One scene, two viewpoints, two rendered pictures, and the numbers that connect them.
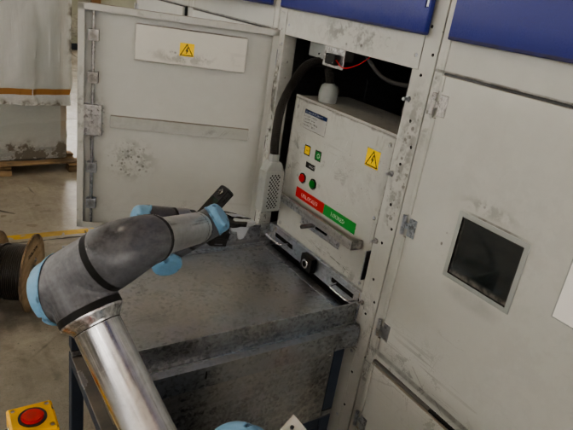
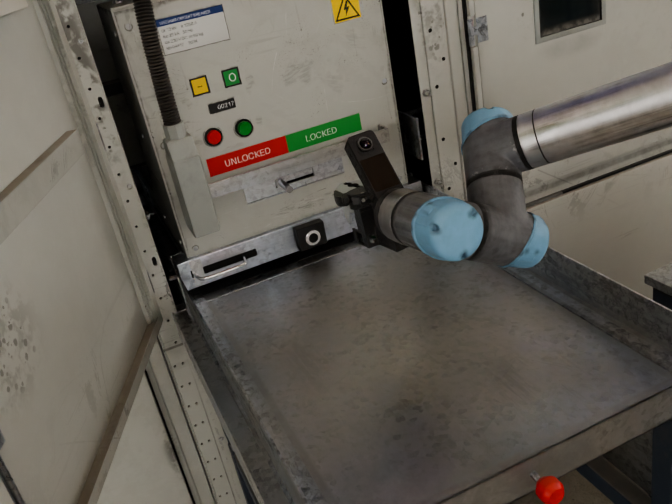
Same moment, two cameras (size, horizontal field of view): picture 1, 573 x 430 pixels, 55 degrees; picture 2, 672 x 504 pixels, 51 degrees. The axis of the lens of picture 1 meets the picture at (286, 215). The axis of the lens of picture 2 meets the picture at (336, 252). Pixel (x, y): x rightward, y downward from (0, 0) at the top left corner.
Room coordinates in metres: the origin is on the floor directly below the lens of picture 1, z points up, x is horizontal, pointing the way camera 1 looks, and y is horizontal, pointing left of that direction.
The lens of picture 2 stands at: (1.20, 1.15, 1.49)
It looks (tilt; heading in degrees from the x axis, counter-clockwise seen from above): 26 degrees down; 287
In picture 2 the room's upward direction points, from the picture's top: 12 degrees counter-clockwise
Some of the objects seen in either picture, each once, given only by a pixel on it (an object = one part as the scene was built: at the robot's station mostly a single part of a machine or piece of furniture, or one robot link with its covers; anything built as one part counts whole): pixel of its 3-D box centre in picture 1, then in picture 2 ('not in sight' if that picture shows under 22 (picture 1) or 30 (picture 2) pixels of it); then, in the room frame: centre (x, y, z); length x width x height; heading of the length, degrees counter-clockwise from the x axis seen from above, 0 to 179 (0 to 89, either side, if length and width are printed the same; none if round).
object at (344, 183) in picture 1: (326, 189); (280, 112); (1.63, -0.11, 1.15); 0.48 x 0.01 x 0.48; 36
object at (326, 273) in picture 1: (316, 261); (304, 229); (1.64, -0.12, 0.89); 0.54 x 0.05 x 0.06; 36
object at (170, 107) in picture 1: (176, 130); (12, 208); (1.83, 0.42, 1.21); 0.63 x 0.07 x 0.74; 103
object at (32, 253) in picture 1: (14, 271); not in sight; (2.41, 1.32, 0.20); 0.40 x 0.22 x 0.40; 10
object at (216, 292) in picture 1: (204, 302); (401, 347); (1.41, 0.20, 0.82); 0.68 x 0.62 x 0.06; 126
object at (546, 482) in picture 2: not in sight; (545, 485); (1.20, 0.49, 0.82); 0.04 x 0.03 x 0.03; 126
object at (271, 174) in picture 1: (270, 185); (190, 183); (1.76, 0.07, 1.09); 0.08 x 0.05 x 0.17; 126
